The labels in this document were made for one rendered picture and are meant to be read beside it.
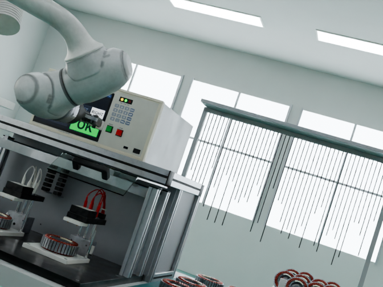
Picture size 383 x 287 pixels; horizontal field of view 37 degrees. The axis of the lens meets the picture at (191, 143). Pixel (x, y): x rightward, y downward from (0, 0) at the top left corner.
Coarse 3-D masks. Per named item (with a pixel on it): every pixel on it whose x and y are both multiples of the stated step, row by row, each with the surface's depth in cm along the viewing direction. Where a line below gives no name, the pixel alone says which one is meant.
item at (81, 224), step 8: (72, 208) 173; (80, 208) 173; (88, 208) 178; (64, 216) 171; (72, 216) 173; (80, 216) 172; (88, 216) 173; (80, 224) 170; (88, 224) 181; (96, 224) 181; (104, 224) 185; (80, 232) 182
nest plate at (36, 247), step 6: (24, 246) 162; (30, 246) 162; (36, 246) 164; (42, 252) 160; (48, 252) 160; (54, 258) 159; (60, 258) 159; (66, 258) 161; (72, 258) 164; (78, 258) 167; (84, 258) 171
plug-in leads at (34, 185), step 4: (28, 168) 190; (36, 168) 193; (36, 172) 193; (24, 176) 189; (32, 176) 188; (36, 176) 192; (40, 176) 190; (24, 180) 188; (36, 180) 188; (40, 180) 190; (28, 184) 187; (32, 184) 193; (36, 184) 189; (36, 188) 189; (32, 192) 187
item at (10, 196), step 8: (8, 184) 181; (16, 184) 180; (24, 184) 186; (0, 192) 178; (8, 192) 180; (16, 192) 179; (24, 192) 180; (16, 200) 178; (32, 200) 188; (40, 200) 191; (16, 208) 189; (24, 208) 188
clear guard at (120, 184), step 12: (60, 156) 160; (72, 156) 160; (48, 168) 155; (60, 168) 156; (72, 168) 156; (84, 168) 156; (84, 180) 152; (96, 180) 152; (108, 180) 153; (120, 180) 153; (132, 180) 153; (144, 180) 159; (120, 192) 149
